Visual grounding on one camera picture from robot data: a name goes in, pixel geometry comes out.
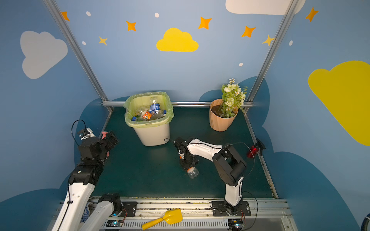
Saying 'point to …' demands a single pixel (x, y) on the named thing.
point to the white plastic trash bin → (155, 136)
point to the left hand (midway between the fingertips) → (108, 135)
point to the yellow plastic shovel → (171, 216)
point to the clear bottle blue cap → (158, 114)
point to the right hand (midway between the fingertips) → (189, 166)
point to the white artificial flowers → (232, 97)
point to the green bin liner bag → (137, 102)
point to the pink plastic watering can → (104, 134)
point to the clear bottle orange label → (192, 172)
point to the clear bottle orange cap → (146, 115)
